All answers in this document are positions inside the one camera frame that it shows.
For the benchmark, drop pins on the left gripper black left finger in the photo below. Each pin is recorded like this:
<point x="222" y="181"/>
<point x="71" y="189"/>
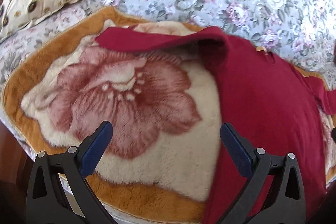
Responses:
<point x="46" y="201"/>

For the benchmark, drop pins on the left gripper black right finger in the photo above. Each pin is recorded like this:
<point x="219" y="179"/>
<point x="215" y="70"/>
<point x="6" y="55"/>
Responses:
<point x="285" y="201"/>

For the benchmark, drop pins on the dark red garment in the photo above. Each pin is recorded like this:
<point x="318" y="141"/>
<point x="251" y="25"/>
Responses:
<point x="265" y="98"/>

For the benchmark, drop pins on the plush flower-print blanket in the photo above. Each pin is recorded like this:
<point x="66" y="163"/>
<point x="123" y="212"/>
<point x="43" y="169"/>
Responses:
<point x="166" y="161"/>

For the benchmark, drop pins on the floral quilt bedspread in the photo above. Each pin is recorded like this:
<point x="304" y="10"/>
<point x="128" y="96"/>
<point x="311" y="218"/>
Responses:
<point x="300" y="31"/>

